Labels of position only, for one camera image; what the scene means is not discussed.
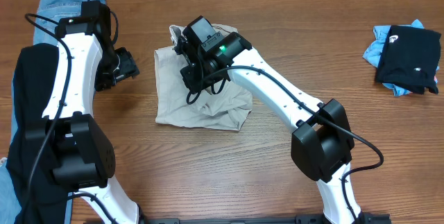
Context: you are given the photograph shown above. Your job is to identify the beige khaki shorts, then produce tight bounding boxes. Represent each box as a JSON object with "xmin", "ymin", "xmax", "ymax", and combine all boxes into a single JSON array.
[{"xmin": 154, "ymin": 46, "xmax": 253, "ymax": 130}]

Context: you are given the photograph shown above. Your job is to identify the black folded shorts with logo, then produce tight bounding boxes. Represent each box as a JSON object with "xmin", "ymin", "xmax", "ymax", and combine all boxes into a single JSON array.
[{"xmin": 375, "ymin": 25, "xmax": 441, "ymax": 94}]

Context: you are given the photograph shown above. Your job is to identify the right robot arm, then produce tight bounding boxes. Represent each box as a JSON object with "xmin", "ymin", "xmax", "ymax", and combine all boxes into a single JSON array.
[{"xmin": 170, "ymin": 16, "xmax": 364, "ymax": 223}]

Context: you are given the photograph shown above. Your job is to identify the black garment on left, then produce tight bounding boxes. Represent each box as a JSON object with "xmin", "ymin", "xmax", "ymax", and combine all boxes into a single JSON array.
[{"xmin": 6, "ymin": 44, "xmax": 67, "ymax": 223}]

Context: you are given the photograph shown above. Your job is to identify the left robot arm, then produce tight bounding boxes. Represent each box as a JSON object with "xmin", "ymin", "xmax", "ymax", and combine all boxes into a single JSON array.
[{"xmin": 25, "ymin": 1, "xmax": 145, "ymax": 223}]

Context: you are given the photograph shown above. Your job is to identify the light blue folded garment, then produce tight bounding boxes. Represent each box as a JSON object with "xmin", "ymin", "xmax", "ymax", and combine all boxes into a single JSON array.
[{"xmin": 362, "ymin": 19, "xmax": 440, "ymax": 97}]

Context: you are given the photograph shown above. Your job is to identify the light blue denim jeans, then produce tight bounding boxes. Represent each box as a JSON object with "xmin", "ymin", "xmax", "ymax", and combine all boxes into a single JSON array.
[{"xmin": 1, "ymin": 0, "xmax": 106, "ymax": 223}]

